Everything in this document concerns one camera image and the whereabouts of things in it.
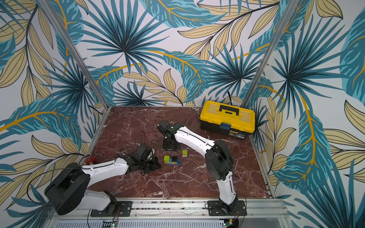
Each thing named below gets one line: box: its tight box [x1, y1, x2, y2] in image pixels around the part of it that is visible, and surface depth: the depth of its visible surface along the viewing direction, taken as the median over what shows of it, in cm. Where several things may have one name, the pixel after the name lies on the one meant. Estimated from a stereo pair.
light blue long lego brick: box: [164, 158, 181, 165], surface depth 89 cm
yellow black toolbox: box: [199, 100, 256, 140], surface depth 96 cm
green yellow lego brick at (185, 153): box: [182, 149, 188, 157], surface depth 94 cm
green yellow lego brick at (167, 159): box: [163, 155, 170, 164], surface depth 88 cm
